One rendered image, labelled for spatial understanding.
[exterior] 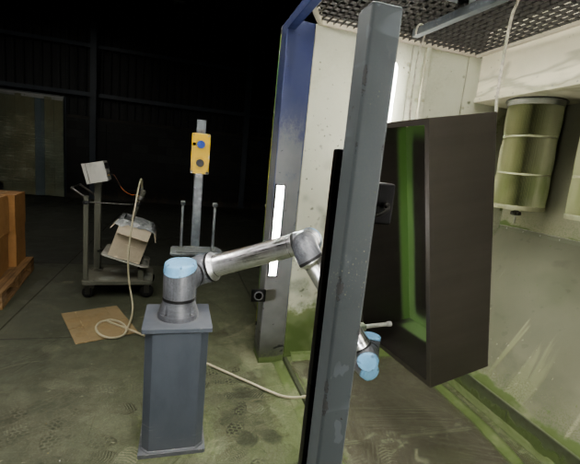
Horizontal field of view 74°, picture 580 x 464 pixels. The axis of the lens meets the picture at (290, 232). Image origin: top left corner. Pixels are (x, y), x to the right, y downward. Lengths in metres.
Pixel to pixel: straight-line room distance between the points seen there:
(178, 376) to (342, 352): 1.36
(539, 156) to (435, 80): 0.85
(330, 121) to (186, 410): 1.89
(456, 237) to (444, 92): 1.53
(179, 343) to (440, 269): 1.20
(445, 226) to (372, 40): 1.22
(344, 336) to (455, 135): 1.21
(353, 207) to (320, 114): 2.07
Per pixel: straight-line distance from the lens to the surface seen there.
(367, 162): 0.60
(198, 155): 2.62
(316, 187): 2.63
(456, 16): 2.20
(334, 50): 2.74
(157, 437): 2.13
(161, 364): 1.92
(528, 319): 2.92
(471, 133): 1.78
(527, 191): 2.96
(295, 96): 2.60
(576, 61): 2.76
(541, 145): 2.98
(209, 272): 1.95
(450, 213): 1.75
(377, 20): 0.63
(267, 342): 2.84
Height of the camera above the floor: 1.40
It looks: 10 degrees down
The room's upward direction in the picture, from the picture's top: 6 degrees clockwise
